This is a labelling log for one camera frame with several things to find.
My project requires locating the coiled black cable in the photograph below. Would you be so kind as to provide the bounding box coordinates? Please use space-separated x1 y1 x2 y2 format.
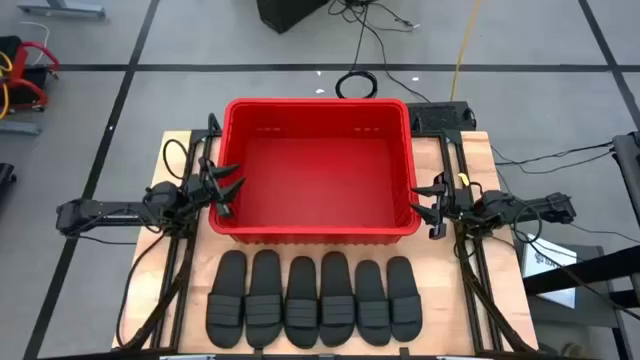
334 69 379 100

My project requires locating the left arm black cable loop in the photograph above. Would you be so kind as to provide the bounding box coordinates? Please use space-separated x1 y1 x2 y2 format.
162 138 191 181

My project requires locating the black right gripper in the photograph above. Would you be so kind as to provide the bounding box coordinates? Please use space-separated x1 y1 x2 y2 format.
409 172 476 240

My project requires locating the black floor case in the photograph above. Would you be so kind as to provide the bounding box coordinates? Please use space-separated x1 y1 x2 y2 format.
256 0 331 34

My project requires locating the grey metal floor bar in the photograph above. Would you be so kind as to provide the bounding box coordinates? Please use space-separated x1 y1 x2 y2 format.
17 0 106 19

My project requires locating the grey side table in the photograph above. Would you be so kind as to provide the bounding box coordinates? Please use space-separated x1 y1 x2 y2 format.
514 239 626 360

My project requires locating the long black base cable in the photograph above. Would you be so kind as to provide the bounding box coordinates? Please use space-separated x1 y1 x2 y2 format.
115 232 169 350

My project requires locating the short grey floor bar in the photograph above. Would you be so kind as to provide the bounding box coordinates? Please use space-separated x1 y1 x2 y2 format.
0 119 41 136

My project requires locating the red plastic bin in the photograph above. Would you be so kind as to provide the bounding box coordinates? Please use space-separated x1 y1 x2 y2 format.
208 97 423 245

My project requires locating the thin black floor cable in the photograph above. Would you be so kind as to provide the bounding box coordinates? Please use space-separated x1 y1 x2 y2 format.
327 0 431 104

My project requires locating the black metal beam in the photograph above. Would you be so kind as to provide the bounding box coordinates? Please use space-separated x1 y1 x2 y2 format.
522 244 640 296

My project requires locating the black upright stand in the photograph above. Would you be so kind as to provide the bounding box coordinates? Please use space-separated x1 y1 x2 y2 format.
612 130 640 226

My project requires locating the white printed paper sheet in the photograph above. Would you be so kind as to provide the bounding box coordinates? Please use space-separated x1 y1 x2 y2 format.
522 233 579 309

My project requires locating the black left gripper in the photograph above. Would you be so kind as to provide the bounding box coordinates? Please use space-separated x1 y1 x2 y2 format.
183 157 247 219

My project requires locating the red wheeled cart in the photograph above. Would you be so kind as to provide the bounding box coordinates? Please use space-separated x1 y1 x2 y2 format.
0 34 61 114

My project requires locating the black rubber slide sandal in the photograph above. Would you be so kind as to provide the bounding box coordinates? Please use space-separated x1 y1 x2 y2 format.
244 248 284 350
386 255 424 343
205 249 248 350
283 255 320 350
354 259 392 347
318 250 357 348

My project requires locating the yellow floor cable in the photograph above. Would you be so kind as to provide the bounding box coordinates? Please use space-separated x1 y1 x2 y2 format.
449 0 482 101

